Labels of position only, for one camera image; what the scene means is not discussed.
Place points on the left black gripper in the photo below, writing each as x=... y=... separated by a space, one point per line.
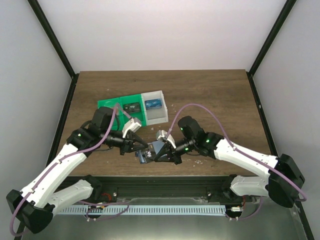
x=128 y=144

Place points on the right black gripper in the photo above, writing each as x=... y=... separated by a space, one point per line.
x=172 y=155

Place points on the blue card holder wallet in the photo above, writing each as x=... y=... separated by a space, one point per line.
x=152 y=146

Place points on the green bin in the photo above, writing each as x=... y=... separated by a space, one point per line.
x=135 y=98
x=118 y=123

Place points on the white translucent bin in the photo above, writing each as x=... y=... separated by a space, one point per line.
x=155 y=116

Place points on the black VIP credit card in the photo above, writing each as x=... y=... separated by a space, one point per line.
x=148 y=155

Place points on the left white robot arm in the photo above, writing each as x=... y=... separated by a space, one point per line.
x=38 y=202

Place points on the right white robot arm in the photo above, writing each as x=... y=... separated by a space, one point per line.
x=276 y=177

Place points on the black card stack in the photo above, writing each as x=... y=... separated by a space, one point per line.
x=132 y=108

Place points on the blue card stack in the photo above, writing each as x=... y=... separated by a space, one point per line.
x=153 y=104

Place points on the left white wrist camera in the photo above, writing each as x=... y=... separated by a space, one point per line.
x=132 y=125

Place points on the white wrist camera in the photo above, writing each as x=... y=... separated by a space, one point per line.
x=163 y=136
x=132 y=125

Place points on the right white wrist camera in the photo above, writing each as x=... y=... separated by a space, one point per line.
x=163 y=136

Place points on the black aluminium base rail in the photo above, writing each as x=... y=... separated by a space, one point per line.
x=209 y=188

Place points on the light blue slotted cable duct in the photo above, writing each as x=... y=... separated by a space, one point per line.
x=148 y=210

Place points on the left black frame post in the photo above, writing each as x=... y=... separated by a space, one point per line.
x=44 y=22

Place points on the black frame post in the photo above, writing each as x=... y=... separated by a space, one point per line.
x=44 y=22
x=280 y=20

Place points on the right black frame post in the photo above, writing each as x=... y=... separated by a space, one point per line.
x=280 y=20

